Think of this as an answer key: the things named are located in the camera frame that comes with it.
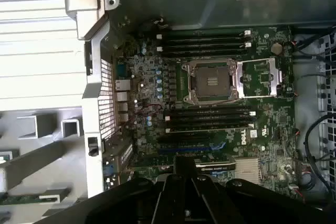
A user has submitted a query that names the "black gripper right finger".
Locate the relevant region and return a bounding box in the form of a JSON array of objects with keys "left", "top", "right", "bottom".
[{"left": 185, "top": 155, "right": 336, "bottom": 224}]

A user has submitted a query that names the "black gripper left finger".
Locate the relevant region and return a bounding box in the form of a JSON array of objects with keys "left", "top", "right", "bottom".
[{"left": 34, "top": 155, "right": 186, "bottom": 224}]

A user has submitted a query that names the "metal socket cover frame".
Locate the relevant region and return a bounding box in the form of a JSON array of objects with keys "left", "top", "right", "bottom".
[{"left": 235, "top": 57, "right": 284, "bottom": 99}]

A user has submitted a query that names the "CPU socket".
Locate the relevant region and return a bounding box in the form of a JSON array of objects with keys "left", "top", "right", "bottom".
[{"left": 181, "top": 58, "right": 240, "bottom": 104}]

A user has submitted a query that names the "silver finned heatsink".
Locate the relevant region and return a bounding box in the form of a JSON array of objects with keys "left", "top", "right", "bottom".
[{"left": 234, "top": 157, "right": 263, "bottom": 186}]

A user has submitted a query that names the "light blue slot latch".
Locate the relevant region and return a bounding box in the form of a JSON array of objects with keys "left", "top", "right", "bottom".
[{"left": 209, "top": 141, "right": 227, "bottom": 152}]

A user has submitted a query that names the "RAM slot with white clips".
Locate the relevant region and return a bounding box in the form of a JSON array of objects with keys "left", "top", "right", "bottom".
[
  {"left": 156, "top": 42, "right": 253, "bottom": 52},
  {"left": 164, "top": 111, "right": 257, "bottom": 120},
  {"left": 156, "top": 30, "right": 253, "bottom": 40},
  {"left": 164, "top": 124, "right": 255, "bottom": 133}
]

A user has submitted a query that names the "green motherboard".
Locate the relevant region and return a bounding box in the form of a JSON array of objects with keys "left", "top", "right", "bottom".
[{"left": 111, "top": 20, "right": 297, "bottom": 201}]

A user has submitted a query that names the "black and silver PC case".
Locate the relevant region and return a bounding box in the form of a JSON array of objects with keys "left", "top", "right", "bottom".
[{"left": 64, "top": 0, "right": 336, "bottom": 224}]

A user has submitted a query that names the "silver rear port stack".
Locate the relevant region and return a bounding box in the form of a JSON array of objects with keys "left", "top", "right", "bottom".
[{"left": 114, "top": 79, "right": 131, "bottom": 124}]

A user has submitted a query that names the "grey parts rack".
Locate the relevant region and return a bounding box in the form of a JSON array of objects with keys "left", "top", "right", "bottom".
[{"left": 0, "top": 105, "right": 89, "bottom": 224}]

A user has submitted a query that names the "green RAM stick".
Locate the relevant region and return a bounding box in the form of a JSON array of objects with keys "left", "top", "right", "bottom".
[{"left": 0, "top": 193, "right": 61, "bottom": 205}]

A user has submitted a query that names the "grey metal disk bay cage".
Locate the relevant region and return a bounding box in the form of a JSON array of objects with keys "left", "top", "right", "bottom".
[{"left": 291, "top": 23, "right": 336, "bottom": 204}]

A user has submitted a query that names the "round coin battery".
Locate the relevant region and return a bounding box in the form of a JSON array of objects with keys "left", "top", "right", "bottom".
[{"left": 271, "top": 43, "right": 283, "bottom": 56}]

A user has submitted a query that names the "thick black cable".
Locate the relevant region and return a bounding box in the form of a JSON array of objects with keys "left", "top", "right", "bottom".
[{"left": 304, "top": 113, "right": 336, "bottom": 198}]

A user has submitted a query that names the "thin red wire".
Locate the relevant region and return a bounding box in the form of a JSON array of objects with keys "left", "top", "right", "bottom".
[{"left": 135, "top": 103, "right": 163, "bottom": 116}]

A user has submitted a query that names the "black cable with white clip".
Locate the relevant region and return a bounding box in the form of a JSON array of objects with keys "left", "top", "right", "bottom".
[{"left": 145, "top": 17, "right": 170, "bottom": 30}]

